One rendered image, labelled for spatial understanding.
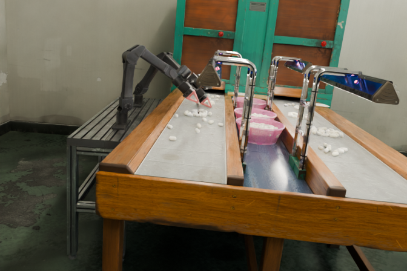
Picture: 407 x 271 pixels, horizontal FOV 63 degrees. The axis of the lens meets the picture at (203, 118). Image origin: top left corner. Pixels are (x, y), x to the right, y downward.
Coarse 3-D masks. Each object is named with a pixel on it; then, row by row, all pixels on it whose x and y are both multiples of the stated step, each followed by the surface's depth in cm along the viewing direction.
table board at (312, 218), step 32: (96, 192) 108; (128, 192) 107; (160, 192) 106; (192, 192) 106; (224, 192) 105; (256, 192) 105; (288, 192) 105; (192, 224) 108; (224, 224) 108; (256, 224) 107; (288, 224) 106; (320, 224) 106; (352, 224) 105; (384, 224) 105
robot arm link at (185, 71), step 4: (180, 68) 198; (184, 68) 198; (188, 68) 198; (172, 72) 192; (176, 72) 197; (180, 72) 197; (184, 72) 198; (188, 72) 199; (172, 76) 193; (176, 76) 194; (184, 76) 198
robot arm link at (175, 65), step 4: (164, 52) 225; (168, 52) 230; (160, 56) 225; (164, 56) 225; (168, 56) 225; (164, 60) 226; (168, 60) 225; (172, 60) 224; (168, 64) 226; (172, 64) 224; (176, 64) 224; (176, 68) 223; (188, 76) 221
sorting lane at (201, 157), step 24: (192, 96) 263; (192, 120) 185; (216, 120) 191; (168, 144) 141; (192, 144) 144; (216, 144) 147; (144, 168) 113; (168, 168) 115; (192, 168) 117; (216, 168) 119
